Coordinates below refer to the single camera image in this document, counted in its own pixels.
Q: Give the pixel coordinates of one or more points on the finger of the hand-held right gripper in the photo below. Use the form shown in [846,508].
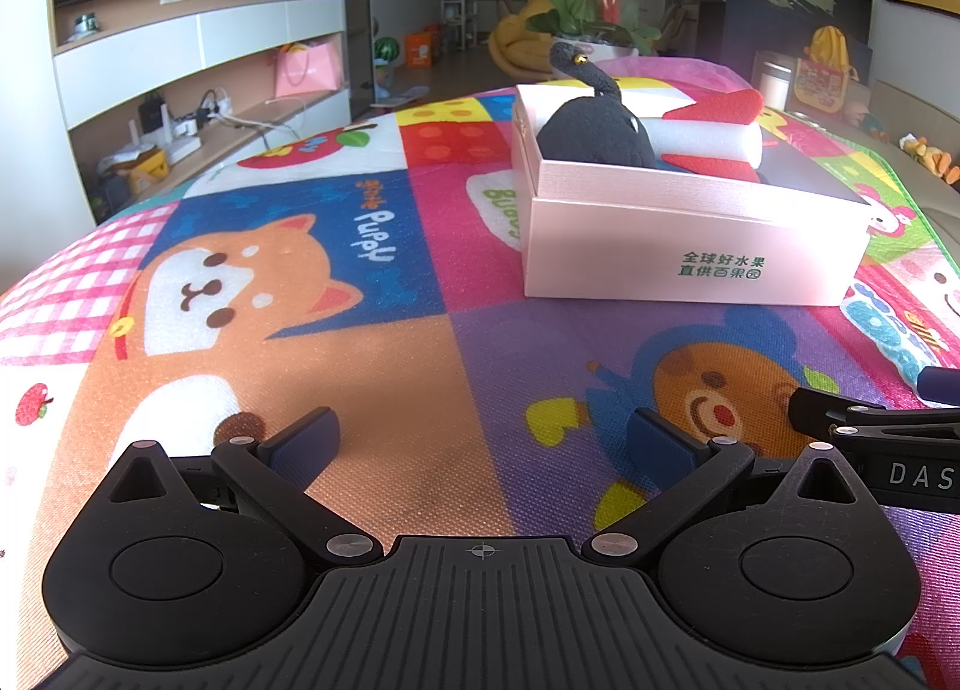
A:
[941,386]
[862,416]

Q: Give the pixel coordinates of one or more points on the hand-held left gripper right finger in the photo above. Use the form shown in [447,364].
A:
[660,446]

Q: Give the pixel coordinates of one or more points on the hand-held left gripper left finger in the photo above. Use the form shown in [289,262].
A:
[300,446]

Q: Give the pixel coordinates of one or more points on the pink cardboard box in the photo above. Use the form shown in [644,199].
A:
[675,240]

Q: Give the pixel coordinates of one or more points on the black plush swan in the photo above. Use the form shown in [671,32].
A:
[592,127]

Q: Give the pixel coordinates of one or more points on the colourful cartoon play mat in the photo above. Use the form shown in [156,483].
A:
[412,375]

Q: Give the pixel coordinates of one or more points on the beige sofa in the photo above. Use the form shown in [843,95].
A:
[922,210]

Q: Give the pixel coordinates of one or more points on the orange plush toy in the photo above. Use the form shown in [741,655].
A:
[934,161]

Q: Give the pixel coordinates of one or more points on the yellow box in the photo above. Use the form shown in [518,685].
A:
[148,171]

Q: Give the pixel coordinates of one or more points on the red yellow printed bag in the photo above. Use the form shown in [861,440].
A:
[825,86]

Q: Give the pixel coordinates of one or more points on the white jar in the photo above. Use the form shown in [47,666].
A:
[772,82]

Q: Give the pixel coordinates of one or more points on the yellow backpack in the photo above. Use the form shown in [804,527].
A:
[829,45]

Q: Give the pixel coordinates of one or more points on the skateboard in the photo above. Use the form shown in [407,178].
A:
[401,96]

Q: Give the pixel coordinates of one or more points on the pink gift bag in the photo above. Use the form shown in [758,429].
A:
[307,71]

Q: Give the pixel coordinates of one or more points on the pink fluffy cloth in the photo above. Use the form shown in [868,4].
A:
[675,71]

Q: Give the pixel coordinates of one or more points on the dark fish tank cabinet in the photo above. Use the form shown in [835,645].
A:
[750,30]

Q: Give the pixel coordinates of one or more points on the watermelon ball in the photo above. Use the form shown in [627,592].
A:
[384,50]

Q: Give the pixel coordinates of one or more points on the orange bag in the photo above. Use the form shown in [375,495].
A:
[422,49]

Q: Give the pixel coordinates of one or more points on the white stool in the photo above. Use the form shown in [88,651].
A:
[454,22]

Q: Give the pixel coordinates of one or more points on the white wooden wall cabinet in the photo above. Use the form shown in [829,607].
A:
[187,30]

